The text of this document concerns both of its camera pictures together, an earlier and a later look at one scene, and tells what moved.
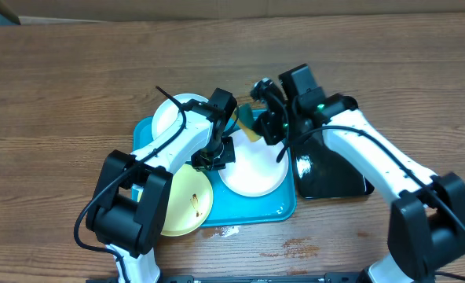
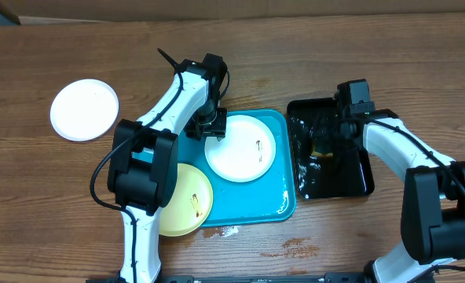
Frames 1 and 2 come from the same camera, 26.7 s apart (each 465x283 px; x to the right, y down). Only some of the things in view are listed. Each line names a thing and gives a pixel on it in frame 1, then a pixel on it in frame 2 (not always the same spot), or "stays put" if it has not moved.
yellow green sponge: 243,114 → 316,153
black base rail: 329,277 stays put
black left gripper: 199,164 → 218,129
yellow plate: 189,203 stays put
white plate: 256,172 → 84,110
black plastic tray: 321,172 stays put
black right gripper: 267,129 → 321,134
